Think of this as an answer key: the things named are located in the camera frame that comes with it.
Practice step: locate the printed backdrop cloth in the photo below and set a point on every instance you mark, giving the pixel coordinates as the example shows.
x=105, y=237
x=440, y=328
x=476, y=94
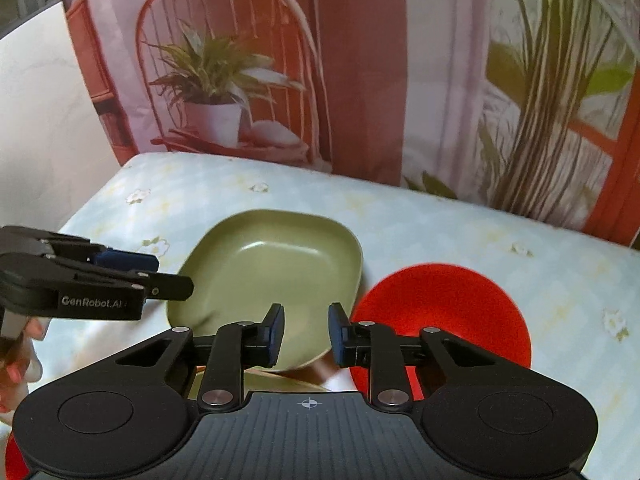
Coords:
x=360, y=60

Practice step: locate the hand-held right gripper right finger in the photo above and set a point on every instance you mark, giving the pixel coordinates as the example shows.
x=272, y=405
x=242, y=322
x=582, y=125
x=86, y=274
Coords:
x=337, y=337

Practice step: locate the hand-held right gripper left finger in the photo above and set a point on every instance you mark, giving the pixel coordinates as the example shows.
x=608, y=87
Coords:
x=275, y=332

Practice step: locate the green square plate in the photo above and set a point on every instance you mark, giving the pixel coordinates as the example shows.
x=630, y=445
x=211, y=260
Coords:
x=270, y=260
x=280, y=382

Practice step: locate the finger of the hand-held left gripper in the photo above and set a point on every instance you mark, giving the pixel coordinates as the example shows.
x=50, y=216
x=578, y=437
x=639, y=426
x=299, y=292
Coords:
x=170, y=287
x=127, y=260

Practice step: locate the person's left hand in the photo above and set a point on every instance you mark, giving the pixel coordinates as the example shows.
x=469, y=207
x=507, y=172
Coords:
x=17, y=370

